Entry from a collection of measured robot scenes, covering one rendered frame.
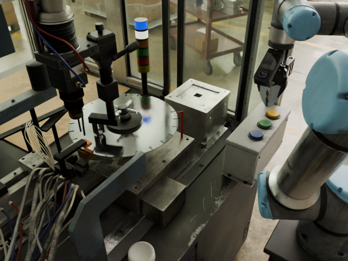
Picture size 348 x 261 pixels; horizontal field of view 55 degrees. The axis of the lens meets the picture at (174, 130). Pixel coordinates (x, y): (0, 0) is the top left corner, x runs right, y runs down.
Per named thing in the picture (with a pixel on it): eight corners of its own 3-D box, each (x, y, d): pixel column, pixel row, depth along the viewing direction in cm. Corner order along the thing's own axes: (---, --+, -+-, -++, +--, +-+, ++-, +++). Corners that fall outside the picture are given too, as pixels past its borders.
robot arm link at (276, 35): (293, 32, 86) (263, 26, 90) (290, 49, 89) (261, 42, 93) (303, 24, 91) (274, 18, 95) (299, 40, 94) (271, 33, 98)
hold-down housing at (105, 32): (111, 92, 92) (102, 18, 80) (122, 98, 89) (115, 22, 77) (95, 99, 89) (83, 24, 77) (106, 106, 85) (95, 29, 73)
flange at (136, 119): (100, 130, 98) (99, 123, 96) (111, 110, 107) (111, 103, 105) (138, 133, 97) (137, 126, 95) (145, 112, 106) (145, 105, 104)
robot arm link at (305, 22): (342, 10, 72) (327, -5, 81) (290, 9, 73) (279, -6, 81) (332, 44, 77) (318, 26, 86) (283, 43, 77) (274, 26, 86)
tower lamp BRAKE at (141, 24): (140, 25, 118) (140, 16, 116) (150, 27, 116) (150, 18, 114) (132, 28, 115) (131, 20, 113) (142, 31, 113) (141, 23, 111)
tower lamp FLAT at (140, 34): (141, 33, 120) (140, 25, 118) (150, 36, 118) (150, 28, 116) (132, 38, 117) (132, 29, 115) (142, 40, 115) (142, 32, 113)
